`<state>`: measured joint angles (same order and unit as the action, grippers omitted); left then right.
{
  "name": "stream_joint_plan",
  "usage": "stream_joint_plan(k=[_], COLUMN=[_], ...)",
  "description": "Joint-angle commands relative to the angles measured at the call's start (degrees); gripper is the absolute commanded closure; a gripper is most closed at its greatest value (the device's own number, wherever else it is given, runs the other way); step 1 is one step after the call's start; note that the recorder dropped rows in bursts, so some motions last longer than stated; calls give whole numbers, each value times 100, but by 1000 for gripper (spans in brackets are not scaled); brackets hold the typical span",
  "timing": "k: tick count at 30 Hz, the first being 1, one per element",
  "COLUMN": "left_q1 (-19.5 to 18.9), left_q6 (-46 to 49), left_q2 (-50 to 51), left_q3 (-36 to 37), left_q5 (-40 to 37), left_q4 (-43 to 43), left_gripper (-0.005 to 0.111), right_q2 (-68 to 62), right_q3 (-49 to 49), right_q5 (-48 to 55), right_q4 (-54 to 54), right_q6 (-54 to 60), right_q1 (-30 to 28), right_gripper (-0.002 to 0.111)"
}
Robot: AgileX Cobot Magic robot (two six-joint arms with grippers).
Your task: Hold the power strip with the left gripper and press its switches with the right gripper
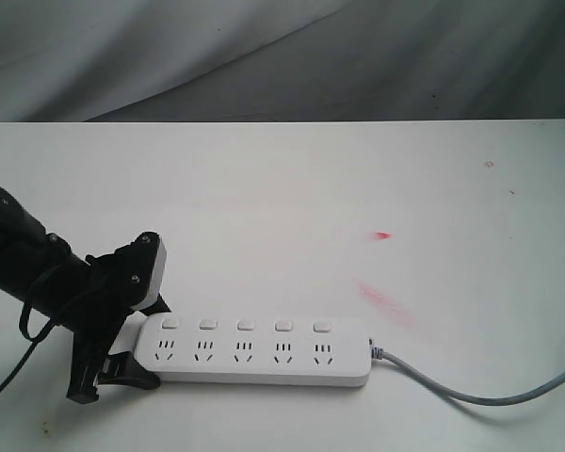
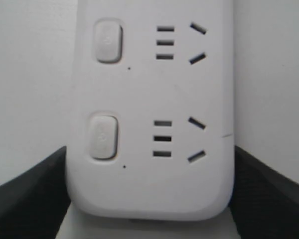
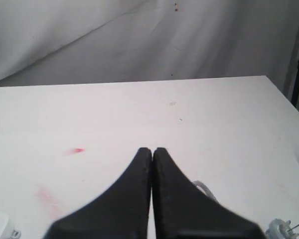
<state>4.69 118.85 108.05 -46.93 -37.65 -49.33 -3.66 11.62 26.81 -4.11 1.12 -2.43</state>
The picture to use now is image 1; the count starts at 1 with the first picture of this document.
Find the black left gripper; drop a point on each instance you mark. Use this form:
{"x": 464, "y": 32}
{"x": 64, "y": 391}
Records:
{"x": 99, "y": 317}

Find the white five-outlet power strip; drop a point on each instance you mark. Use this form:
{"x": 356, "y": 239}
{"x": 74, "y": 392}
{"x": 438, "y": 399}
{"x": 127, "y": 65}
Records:
{"x": 271, "y": 350}

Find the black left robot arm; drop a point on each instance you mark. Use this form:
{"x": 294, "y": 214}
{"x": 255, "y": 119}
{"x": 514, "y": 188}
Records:
{"x": 40, "y": 270}

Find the grey wrinkled backdrop cloth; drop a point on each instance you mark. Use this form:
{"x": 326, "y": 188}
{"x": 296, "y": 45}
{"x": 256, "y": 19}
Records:
{"x": 281, "y": 60}

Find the left wrist camera white-faced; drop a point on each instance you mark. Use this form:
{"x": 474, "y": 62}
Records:
{"x": 138, "y": 271}

